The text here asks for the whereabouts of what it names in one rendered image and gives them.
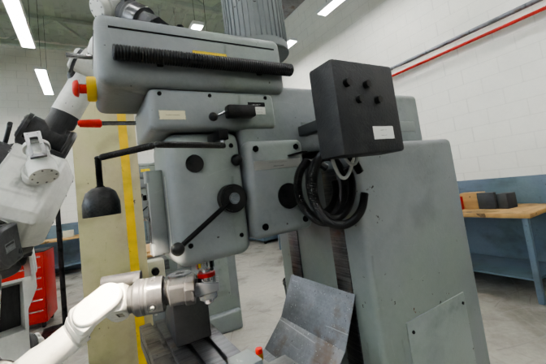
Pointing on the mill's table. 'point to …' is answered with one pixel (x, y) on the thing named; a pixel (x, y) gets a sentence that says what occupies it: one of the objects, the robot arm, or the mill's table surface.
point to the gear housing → (197, 113)
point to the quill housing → (201, 199)
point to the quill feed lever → (233, 193)
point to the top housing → (115, 88)
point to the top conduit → (125, 53)
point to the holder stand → (188, 318)
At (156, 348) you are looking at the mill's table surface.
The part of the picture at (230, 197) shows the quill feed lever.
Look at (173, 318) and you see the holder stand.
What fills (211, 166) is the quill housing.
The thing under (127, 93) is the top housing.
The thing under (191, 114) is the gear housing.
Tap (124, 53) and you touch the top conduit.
